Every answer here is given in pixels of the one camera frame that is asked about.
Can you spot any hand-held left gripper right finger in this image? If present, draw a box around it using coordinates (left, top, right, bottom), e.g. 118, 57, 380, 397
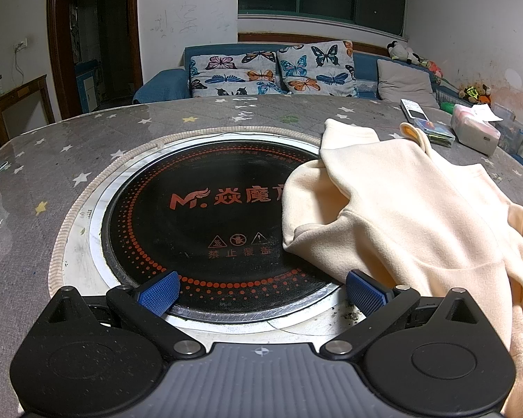
320, 270, 480, 360

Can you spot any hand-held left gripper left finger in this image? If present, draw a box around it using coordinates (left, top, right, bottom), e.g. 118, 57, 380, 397
48, 271, 206, 360

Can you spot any cream fleece garment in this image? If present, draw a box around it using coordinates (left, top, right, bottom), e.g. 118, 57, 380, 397
281, 117, 523, 418

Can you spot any round black induction cooktop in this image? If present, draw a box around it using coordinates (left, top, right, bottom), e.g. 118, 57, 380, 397
87, 133, 349, 327

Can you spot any clear plastic container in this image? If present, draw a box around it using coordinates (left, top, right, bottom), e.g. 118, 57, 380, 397
490, 103, 523, 155

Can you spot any white tissue box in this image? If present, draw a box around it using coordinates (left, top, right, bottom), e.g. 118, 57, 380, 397
451, 103, 504, 156

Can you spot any clear box of coloured items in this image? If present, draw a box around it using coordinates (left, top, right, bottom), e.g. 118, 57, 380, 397
412, 118, 456, 146

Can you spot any brown plush toy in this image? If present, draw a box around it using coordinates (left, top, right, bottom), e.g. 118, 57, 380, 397
457, 84, 493, 104

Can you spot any white remote control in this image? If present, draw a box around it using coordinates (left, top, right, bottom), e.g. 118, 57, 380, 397
400, 98, 432, 123

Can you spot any grey star-printed tablecloth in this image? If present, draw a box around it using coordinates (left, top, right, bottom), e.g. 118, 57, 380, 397
0, 95, 523, 418

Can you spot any grey pillow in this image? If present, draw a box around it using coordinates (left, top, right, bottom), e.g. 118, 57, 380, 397
377, 59, 440, 109

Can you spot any blue sofa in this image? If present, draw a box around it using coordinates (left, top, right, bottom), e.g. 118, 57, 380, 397
133, 42, 463, 105

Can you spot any black and white plush toy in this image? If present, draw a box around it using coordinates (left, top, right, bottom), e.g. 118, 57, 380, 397
386, 40, 416, 63

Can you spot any butterfly print pillow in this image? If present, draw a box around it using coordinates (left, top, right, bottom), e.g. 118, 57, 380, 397
188, 49, 288, 98
276, 40, 360, 98

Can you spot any wooden desk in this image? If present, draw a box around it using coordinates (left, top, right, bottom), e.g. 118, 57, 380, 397
0, 74, 55, 157

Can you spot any dark wooden door frame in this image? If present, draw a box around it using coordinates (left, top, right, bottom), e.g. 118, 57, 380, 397
47, 0, 144, 118

